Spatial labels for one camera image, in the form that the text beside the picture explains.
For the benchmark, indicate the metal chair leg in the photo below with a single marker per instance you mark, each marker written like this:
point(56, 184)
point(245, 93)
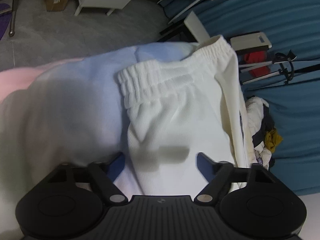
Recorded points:
point(14, 7)

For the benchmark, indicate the pastel bed sheet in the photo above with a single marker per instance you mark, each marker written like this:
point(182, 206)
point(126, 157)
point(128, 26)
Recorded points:
point(75, 100)

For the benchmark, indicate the red cloth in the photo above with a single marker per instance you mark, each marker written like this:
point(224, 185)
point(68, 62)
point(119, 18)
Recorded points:
point(256, 57)

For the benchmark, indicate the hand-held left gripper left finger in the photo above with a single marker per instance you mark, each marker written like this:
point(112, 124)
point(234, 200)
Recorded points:
point(117, 163)

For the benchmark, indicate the black cloth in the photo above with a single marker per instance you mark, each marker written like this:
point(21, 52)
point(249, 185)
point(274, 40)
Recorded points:
point(267, 122)

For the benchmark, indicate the white and black jacket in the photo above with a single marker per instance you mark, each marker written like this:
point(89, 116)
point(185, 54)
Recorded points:
point(253, 112)

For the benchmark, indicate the white pants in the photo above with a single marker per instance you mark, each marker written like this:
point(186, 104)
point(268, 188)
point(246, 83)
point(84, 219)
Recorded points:
point(185, 110)

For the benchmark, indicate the blue curtain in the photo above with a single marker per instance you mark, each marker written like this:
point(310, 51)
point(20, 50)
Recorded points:
point(250, 7)
point(297, 120)

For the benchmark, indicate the mustard cloth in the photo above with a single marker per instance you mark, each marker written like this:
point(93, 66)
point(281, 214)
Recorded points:
point(273, 140)

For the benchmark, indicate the slim standing panel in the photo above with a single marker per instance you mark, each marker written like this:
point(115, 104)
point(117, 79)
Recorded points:
point(197, 27)

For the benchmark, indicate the purple mat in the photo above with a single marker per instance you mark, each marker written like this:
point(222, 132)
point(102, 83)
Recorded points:
point(3, 20)

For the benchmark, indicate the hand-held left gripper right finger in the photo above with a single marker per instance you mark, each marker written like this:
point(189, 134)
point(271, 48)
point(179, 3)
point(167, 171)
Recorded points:
point(203, 163)

